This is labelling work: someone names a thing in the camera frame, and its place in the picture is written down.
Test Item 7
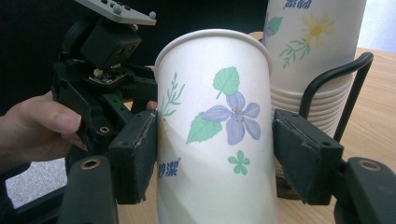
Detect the stack of paper cups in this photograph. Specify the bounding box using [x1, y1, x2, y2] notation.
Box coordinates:
[262, 0, 369, 140]

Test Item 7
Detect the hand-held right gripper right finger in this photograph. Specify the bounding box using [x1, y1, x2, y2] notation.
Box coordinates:
[272, 108, 346, 207]

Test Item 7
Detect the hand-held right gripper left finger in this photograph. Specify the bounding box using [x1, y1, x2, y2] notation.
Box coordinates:
[107, 109, 159, 205]

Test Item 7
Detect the black wire cup holder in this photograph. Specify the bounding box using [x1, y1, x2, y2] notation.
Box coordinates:
[275, 51, 375, 206]

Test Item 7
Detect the floral paper cup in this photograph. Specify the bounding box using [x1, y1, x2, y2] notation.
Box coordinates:
[153, 28, 278, 224]

